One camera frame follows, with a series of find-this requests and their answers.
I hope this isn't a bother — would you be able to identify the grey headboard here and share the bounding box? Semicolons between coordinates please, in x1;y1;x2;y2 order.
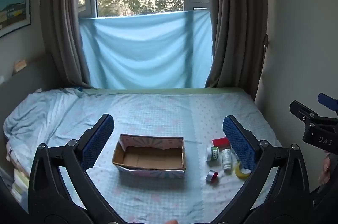
0;53;57;140

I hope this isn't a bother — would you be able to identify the person's right hand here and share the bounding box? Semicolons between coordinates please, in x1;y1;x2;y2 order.
318;153;334;185

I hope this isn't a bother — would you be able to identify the red rectangular box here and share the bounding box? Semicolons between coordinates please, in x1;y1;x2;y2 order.
212;137;231;148

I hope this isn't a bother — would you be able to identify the cardboard box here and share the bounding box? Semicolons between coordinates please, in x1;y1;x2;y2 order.
112;133;187;179

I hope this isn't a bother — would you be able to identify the floral checked bed sheet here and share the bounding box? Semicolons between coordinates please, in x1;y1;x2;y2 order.
4;87;283;224

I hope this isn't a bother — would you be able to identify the brown curtain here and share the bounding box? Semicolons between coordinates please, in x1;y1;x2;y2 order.
40;0;98;88
203;0;270;92

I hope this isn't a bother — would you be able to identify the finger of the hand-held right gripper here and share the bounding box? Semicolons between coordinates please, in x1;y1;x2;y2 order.
290;100;320;124
318;93;338;111

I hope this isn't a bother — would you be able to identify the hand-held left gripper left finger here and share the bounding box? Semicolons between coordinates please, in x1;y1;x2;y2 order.
28;113;117;223

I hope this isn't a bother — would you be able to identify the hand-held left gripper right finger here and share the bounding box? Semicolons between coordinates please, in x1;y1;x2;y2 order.
214;115;310;223

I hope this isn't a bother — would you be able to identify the small silver red can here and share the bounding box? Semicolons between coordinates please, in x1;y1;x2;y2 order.
205;170;219;183

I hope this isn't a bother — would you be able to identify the framed wall poster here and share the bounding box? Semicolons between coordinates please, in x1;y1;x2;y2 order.
0;0;32;38

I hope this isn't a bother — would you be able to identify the small box on headboard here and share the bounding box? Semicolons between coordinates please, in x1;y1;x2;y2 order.
13;60;28;72

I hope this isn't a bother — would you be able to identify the crumpled light blue quilt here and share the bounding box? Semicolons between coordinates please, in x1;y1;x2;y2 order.
5;88;81;152

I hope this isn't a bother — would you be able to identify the stack of books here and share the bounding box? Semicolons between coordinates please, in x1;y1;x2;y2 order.
7;142;30;203

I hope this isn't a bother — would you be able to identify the yellow tape roll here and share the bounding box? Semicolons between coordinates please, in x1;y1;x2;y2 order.
235;161;252;180

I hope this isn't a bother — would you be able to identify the white jar green label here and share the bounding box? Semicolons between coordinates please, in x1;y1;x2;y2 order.
206;146;220;162

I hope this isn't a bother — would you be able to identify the light blue window cloth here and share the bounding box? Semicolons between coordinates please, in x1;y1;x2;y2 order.
79;8;214;89

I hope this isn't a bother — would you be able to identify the white plastic bottle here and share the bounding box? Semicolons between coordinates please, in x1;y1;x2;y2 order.
221;148;233;171

